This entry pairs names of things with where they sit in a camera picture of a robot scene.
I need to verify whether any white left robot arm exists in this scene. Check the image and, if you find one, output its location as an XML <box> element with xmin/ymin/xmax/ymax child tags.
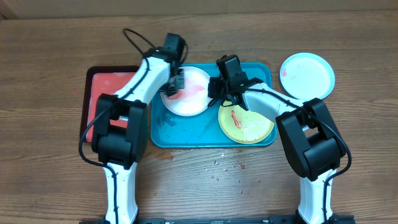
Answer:
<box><xmin>87</xmin><ymin>56</ymin><xmax>183</xmax><ymax>223</ymax></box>

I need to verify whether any white plate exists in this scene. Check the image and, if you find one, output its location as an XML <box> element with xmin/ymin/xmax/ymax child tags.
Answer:
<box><xmin>160</xmin><ymin>67</ymin><xmax>211</xmax><ymax>116</ymax></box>

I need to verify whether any light blue plate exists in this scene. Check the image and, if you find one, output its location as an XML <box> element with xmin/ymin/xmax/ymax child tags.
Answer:
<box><xmin>279</xmin><ymin>52</ymin><xmax>335</xmax><ymax>100</ymax></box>

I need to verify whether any black tray with red water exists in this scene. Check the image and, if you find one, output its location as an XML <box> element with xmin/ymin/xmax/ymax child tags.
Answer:
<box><xmin>80</xmin><ymin>65</ymin><xmax>139</xmax><ymax>137</ymax></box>

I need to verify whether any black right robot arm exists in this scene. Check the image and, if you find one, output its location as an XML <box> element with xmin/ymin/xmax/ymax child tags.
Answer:
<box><xmin>208</xmin><ymin>77</ymin><xmax>355</xmax><ymax>223</ymax></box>

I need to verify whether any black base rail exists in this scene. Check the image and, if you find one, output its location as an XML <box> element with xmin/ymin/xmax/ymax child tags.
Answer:
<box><xmin>79</xmin><ymin>214</ymin><xmax>356</xmax><ymax>224</ymax></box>

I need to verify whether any yellow-green plate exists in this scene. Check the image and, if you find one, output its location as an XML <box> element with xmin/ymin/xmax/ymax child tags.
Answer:
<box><xmin>218</xmin><ymin>101</ymin><xmax>274</xmax><ymax>144</ymax></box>

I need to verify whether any blue plastic tray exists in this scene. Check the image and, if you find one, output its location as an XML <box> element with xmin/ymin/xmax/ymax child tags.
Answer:
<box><xmin>150</xmin><ymin>62</ymin><xmax>277</xmax><ymax>148</ymax></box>

